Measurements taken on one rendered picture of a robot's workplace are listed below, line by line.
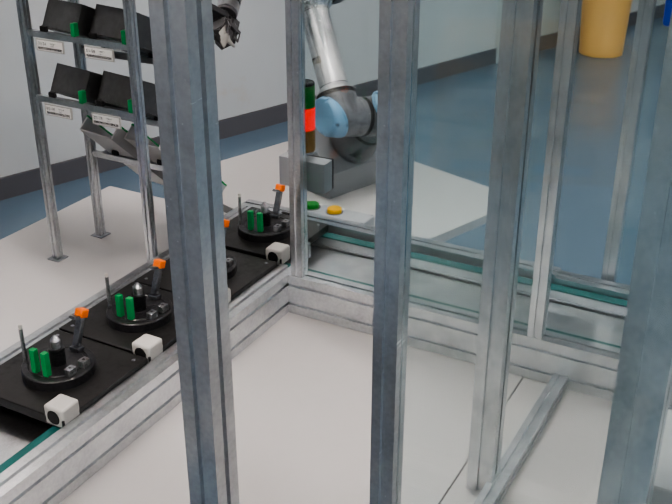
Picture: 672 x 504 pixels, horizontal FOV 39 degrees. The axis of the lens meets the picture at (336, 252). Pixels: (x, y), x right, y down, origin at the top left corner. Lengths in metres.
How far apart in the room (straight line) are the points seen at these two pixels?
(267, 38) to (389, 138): 5.26
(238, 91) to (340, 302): 4.04
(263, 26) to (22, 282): 3.89
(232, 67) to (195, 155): 5.08
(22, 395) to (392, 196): 1.07
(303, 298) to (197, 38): 1.33
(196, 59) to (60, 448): 0.93
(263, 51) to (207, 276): 5.18
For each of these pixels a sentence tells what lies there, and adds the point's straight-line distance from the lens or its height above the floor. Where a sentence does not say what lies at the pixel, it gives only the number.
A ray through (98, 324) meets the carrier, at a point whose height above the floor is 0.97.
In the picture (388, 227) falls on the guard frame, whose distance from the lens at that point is 1.02.
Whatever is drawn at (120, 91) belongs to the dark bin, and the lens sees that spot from 2.38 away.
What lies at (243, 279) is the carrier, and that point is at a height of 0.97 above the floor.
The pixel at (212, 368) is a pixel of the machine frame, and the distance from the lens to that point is 1.14.
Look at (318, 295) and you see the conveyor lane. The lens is 2.23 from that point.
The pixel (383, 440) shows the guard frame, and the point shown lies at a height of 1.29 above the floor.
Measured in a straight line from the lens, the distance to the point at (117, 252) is 2.65.
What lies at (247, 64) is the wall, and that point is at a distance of 6.15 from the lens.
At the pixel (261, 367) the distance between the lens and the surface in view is 2.09.
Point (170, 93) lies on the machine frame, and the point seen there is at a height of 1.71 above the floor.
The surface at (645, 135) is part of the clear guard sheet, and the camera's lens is 0.90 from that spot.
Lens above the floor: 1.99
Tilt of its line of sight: 26 degrees down
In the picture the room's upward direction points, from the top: straight up
